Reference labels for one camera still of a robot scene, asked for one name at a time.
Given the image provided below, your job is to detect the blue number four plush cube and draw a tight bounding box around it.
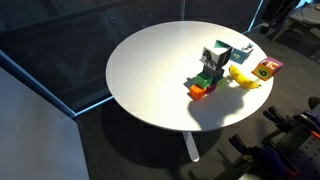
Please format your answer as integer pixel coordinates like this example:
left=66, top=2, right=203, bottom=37
left=230, top=43, right=255, bottom=65

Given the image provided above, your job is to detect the orange block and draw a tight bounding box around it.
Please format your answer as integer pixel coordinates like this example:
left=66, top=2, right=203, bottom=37
left=189, top=84, right=208, bottom=101

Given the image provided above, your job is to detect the green block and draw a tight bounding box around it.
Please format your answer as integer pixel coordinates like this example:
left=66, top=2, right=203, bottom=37
left=195, top=72, right=214, bottom=90

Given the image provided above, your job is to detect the magenta block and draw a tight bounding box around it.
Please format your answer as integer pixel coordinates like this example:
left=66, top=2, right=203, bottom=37
left=205, top=82, right=218, bottom=95

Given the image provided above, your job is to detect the blue block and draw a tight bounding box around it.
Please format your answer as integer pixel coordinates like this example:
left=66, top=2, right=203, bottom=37
left=213, top=72, right=226, bottom=84

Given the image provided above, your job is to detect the white table leg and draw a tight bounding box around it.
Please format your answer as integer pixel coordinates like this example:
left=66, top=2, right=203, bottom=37
left=181, top=131, right=201, bottom=163

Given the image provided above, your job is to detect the yellow banana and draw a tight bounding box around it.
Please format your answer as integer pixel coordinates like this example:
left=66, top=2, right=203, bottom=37
left=228, top=64, right=262, bottom=90

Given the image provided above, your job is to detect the purple orange bar clamp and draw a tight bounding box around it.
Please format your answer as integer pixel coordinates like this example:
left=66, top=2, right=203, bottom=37
left=262, top=105, right=320, bottom=141
left=229, top=134, right=300, bottom=178

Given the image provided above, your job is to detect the black perforated board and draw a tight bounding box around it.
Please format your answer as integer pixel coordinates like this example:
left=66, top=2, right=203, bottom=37
left=286, top=134, right=320, bottom=180

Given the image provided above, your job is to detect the dark stool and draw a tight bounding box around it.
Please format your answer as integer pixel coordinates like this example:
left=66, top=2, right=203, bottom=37
left=271, top=3, right=320, bottom=43

